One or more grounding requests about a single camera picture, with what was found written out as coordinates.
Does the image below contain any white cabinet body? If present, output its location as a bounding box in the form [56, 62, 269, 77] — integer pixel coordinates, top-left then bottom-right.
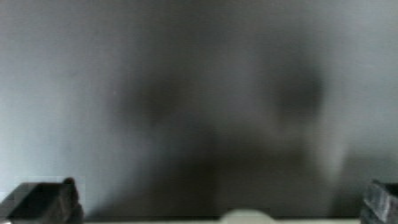
[0, 0, 398, 221]

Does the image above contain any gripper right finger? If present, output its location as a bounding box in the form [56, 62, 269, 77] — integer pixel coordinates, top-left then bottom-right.
[360, 180, 398, 224]

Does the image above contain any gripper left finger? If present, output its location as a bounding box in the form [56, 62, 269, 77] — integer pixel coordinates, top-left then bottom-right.
[0, 178, 84, 224]

